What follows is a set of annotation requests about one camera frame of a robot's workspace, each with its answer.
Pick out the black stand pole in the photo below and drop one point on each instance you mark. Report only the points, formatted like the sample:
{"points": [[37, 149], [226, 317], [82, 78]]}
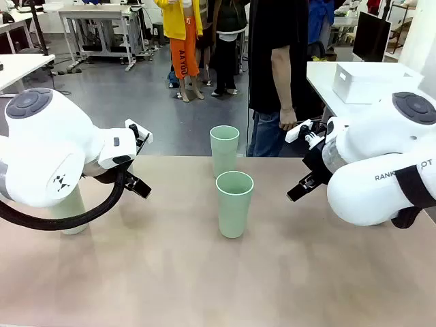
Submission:
{"points": [[36, 27]]}

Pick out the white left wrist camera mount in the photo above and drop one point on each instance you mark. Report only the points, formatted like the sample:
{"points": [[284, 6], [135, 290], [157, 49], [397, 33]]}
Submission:
{"points": [[138, 131]]}

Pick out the white plastic basket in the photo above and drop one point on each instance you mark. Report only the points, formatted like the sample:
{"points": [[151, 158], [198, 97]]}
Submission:
{"points": [[361, 85]]}

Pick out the white side table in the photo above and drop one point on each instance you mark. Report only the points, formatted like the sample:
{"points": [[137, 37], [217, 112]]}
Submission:
{"points": [[320, 78]]}

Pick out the white table with thin legs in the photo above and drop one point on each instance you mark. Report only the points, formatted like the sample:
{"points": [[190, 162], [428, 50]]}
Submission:
{"points": [[20, 68]]}

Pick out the person in dark clothes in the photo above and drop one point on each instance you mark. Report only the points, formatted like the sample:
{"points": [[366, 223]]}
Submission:
{"points": [[228, 51]]}

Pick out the person's left forearm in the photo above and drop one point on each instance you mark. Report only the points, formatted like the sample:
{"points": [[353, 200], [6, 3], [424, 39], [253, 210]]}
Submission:
{"points": [[284, 92]]}

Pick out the pale green plastic cup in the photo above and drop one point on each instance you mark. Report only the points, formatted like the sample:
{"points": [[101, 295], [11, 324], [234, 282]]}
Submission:
{"points": [[77, 202], [224, 153], [235, 211]]}

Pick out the grey metal-frame desk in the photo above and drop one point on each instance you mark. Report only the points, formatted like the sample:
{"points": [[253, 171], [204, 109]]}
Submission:
{"points": [[92, 12]]}

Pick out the blue jacket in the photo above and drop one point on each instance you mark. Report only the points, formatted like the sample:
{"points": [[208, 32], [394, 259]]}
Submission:
{"points": [[318, 20]]}

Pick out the person's left hand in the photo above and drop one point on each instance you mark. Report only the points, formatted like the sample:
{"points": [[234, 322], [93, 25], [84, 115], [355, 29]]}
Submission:
{"points": [[288, 119]]}

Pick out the person in yellow jacket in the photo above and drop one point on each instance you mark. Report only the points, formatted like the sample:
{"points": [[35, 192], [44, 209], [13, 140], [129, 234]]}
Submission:
{"points": [[177, 20]]}

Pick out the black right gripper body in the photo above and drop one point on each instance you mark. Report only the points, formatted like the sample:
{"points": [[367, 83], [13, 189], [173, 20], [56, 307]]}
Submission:
{"points": [[315, 161]]}

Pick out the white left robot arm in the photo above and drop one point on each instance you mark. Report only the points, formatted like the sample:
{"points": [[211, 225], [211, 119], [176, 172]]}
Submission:
{"points": [[44, 153]]}

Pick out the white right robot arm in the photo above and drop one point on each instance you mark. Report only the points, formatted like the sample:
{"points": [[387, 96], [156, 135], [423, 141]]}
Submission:
{"points": [[361, 194]]}

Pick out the person in black t-shirt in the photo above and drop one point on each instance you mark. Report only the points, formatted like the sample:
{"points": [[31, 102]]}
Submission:
{"points": [[262, 51]]}

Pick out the black computer monitor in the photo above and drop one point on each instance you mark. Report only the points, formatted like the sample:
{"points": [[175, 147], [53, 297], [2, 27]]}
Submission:
{"points": [[371, 37]]}

